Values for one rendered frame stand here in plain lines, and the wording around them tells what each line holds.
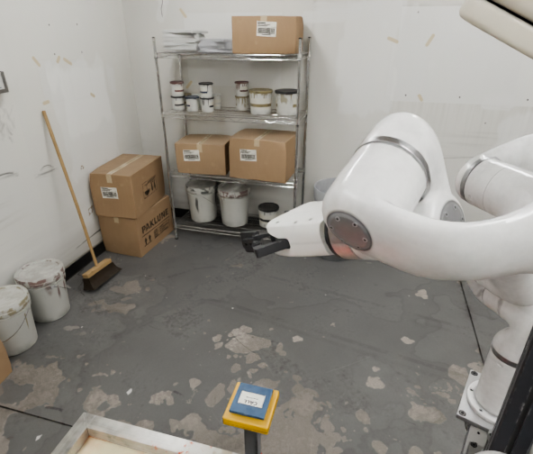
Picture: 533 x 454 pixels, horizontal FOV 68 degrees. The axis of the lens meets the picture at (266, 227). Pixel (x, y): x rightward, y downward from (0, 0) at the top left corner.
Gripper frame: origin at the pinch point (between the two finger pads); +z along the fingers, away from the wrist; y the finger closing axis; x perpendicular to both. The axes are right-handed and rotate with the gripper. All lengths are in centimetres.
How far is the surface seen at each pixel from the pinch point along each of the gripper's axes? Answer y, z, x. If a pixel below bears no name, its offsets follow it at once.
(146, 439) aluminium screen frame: 20, 49, 47
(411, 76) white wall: -283, 132, -26
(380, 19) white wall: -270, 140, -74
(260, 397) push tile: -10, 42, 54
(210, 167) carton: -154, 265, -4
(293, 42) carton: -201, 172, -74
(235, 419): -1, 43, 55
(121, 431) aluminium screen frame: 23, 55, 45
